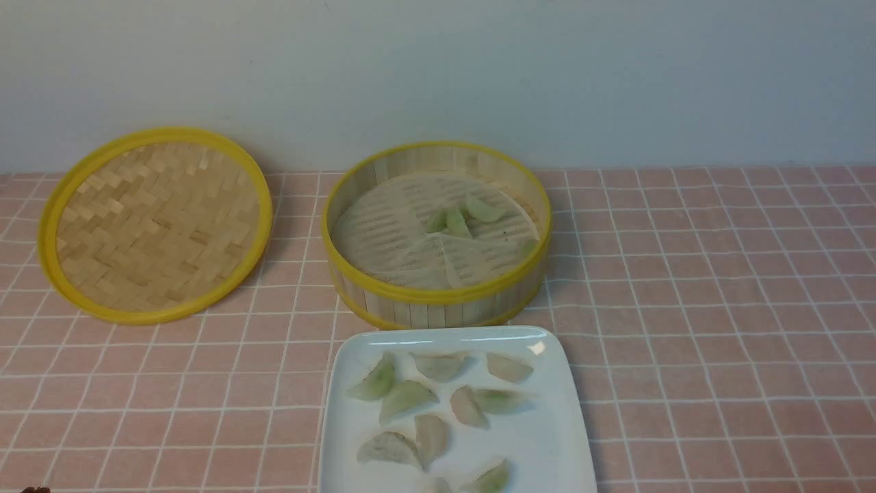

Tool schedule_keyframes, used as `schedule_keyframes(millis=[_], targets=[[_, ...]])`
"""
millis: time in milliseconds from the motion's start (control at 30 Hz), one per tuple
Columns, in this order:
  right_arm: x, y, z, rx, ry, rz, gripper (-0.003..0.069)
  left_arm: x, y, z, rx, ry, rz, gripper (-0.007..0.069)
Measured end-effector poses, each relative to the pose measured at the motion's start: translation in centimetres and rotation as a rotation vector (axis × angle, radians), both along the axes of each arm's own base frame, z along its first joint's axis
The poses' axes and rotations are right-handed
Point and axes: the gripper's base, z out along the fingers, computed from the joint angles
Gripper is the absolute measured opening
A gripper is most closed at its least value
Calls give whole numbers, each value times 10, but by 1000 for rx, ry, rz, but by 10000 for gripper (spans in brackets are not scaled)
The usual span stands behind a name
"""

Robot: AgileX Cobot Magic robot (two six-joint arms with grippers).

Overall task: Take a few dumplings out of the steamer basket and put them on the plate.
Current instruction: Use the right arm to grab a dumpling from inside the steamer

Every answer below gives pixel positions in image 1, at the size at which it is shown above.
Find pale green dumpling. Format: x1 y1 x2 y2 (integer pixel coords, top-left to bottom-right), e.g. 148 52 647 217
464 194 506 224

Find pale dumpling plate top centre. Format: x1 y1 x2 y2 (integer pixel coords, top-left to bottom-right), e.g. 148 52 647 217
409 352 469 383

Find pale dumpling plate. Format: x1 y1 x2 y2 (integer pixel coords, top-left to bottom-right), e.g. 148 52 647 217
409 352 469 383
356 431 423 471
485 353 534 384

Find pale dumpling plate top right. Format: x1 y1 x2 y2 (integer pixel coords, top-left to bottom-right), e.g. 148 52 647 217
485 353 534 384

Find green dumpling plate top left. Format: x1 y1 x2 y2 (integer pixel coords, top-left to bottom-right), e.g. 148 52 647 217
346 352 396 402

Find green dumpling plate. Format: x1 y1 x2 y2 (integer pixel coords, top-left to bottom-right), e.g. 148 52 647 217
461 458 512 493
472 389 529 415
346 352 396 402
378 380 440 427

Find green dumpling plate middle left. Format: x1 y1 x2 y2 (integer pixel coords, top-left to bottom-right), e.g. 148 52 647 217
378 380 440 427

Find pink dumpling plate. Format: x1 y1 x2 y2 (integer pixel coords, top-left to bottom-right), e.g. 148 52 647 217
414 414 450 470
450 385 490 429

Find green dumpling plate middle right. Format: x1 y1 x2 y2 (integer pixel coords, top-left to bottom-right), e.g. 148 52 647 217
472 389 529 415

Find white square plate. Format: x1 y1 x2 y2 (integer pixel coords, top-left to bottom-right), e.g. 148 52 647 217
318 325 597 492

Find pink dumpling plate lower centre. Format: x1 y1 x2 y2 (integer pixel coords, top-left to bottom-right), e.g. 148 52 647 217
414 414 450 470

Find pale dumpling plate lower left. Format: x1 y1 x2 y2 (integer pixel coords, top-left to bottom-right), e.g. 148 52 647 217
356 431 423 471

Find green dumpling plate bottom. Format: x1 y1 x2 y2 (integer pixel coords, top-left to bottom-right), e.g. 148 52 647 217
461 458 512 493

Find yellow-rimmed bamboo steamer basket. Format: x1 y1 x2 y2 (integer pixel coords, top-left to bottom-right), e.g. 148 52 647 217
320 141 552 329

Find small green dumpling in steamer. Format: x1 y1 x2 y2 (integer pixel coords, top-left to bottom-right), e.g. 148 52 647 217
425 208 448 233

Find white perforated steamer liner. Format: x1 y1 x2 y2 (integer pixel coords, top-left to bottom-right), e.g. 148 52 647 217
331 173 539 290

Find yellow-rimmed woven bamboo steamer lid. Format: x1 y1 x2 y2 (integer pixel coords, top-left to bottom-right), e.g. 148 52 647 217
37 126 273 325

